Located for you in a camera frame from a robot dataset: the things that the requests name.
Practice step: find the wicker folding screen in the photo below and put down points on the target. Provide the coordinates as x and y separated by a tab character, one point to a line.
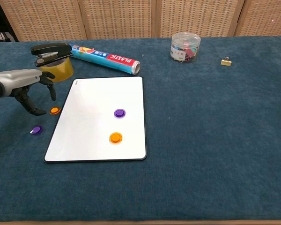
119	18

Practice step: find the blue table mat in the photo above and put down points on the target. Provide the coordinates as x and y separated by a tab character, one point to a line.
201	140

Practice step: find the gold binder clip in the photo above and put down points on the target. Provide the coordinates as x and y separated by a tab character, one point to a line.
226	62

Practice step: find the orange round magnet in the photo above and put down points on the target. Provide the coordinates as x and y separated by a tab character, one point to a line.
116	138
54	110

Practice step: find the purple round magnet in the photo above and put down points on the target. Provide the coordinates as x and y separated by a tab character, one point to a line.
119	113
36	129

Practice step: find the yellow clear tape roll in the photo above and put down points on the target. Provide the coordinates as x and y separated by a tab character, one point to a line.
63	71

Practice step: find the clear jar of binder clips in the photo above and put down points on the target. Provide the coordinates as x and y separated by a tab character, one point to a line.
185	47

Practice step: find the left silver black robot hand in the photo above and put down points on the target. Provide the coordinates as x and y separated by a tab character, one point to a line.
16	79

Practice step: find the white rectangular board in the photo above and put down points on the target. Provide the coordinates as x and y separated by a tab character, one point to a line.
89	131

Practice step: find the blue plastic wrap roll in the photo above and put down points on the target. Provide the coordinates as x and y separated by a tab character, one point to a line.
107	59

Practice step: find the black stapler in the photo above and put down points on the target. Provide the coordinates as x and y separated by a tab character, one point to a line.
53	49

